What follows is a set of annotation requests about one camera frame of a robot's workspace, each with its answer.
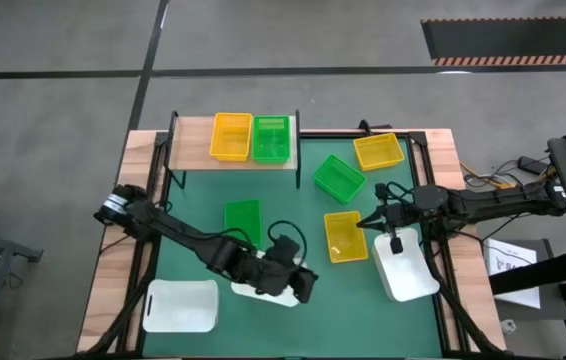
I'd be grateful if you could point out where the grey metal cart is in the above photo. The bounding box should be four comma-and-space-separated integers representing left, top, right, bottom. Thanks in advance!
0, 223, 45, 360

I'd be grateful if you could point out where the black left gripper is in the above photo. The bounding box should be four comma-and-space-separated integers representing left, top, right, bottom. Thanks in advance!
255, 252, 321, 305

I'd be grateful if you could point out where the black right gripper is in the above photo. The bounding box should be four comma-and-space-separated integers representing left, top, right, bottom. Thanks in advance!
356, 201, 422, 255

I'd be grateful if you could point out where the wooden shelf board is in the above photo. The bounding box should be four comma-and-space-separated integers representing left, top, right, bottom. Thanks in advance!
169, 115, 298, 173

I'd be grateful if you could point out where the black power adapter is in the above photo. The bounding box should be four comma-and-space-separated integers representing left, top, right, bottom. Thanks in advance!
516, 155, 550, 176

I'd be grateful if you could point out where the white printed paper sheet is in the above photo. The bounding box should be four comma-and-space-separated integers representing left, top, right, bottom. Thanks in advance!
482, 238, 542, 310

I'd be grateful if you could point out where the white plastic storage bin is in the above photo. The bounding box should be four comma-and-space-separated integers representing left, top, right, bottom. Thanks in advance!
371, 226, 442, 304
229, 248, 310, 309
141, 278, 221, 335

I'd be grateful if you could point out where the black left wrist camera cable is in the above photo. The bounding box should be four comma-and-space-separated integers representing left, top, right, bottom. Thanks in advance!
266, 219, 310, 262

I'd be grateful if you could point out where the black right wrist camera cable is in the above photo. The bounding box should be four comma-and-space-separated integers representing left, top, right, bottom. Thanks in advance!
386, 180, 417, 204

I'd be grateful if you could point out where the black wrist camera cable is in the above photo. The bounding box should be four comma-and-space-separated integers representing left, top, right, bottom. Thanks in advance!
266, 219, 310, 262
386, 180, 417, 204

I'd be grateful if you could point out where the black rig frame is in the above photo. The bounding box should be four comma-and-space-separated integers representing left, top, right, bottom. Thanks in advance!
75, 118, 510, 360

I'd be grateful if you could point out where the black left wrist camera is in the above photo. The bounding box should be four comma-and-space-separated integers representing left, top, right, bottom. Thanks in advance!
265, 233, 303, 265

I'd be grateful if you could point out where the green table mat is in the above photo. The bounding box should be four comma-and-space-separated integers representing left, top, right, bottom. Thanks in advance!
141, 135, 445, 359

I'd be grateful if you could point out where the yellow plastic slotted basket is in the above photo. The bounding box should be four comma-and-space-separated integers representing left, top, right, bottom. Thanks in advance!
323, 210, 370, 265
352, 131, 407, 173
209, 112, 255, 163

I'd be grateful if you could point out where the black orange striped floor ramp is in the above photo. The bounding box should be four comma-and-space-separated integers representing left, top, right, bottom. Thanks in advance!
420, 16, 566, 68

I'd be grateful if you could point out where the black metal shelf frame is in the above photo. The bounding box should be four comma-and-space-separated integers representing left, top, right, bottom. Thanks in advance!
155, 109, 303, 191

